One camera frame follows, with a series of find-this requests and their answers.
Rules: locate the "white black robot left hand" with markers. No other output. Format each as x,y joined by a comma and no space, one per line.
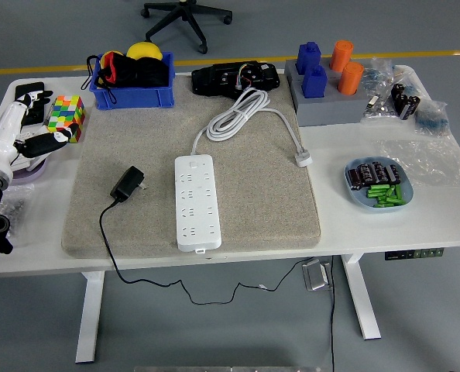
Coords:
3,131

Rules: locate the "bag of black capacitors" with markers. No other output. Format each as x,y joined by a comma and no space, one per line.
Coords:
405,101

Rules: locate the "clear bag of metal parts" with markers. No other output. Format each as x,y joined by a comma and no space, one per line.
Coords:
377,108

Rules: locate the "black table control panel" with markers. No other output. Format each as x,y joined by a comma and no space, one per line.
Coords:
414,253

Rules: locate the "white table leg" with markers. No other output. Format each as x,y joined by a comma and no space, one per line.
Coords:
361,298
90,317

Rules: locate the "multicolour puzzle cube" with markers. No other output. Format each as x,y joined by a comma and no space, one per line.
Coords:
65,112

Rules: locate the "black cloth pouch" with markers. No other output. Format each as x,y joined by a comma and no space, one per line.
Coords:
150,71

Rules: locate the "silver foot pedal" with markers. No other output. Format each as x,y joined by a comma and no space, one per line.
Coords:
316,276

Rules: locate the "light blue plate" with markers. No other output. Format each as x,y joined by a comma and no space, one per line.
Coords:
359,201

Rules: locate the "white power strip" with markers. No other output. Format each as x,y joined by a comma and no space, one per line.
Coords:
197,217

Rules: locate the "orange plastic cylinder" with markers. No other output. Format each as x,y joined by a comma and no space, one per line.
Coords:
340,56
350,79

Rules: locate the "green batteries pile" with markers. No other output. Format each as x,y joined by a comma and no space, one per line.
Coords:
386,195

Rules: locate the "black office chair base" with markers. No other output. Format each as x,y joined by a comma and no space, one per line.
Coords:
185,11

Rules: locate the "clear bag of screws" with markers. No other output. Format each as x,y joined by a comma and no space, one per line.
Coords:
17,205

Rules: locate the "black plug adapter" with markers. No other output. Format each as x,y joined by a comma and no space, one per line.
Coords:
127,184

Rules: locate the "black smartphone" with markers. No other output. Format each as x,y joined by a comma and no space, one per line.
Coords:
30,87

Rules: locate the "purple tray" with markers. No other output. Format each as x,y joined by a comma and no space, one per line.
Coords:
32,176

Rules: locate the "grey block holder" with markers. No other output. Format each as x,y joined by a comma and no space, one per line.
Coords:
327,110

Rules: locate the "yellow ball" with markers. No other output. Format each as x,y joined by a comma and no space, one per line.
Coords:
143,50

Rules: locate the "black capacitor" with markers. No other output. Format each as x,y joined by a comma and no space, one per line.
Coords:
378,172
365,173
392,173
355,179

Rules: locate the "clear bag of blue parts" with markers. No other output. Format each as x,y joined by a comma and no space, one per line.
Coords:
431,118
377,73

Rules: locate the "blue plastic block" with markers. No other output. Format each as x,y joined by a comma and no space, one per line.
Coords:
314,83
308,58

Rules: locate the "grey-brown mat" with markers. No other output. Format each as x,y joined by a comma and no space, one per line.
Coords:
253,201

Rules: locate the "large clear plastic bag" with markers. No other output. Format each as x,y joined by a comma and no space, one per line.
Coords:
427,159

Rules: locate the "blue plastic bin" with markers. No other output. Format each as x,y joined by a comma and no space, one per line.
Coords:
137,97

